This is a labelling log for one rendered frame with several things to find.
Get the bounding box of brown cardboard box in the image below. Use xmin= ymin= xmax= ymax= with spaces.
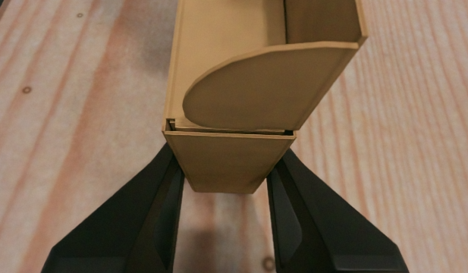
xmin=161 ymin=0 xmax=370 ymax=194

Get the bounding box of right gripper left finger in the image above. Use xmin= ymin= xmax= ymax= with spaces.
xmin=40 ymin=142 xmax=185 ymax=273

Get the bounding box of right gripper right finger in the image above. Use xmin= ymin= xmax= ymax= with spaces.
xmin=266 ymin=147 xmax=410 ymax=273

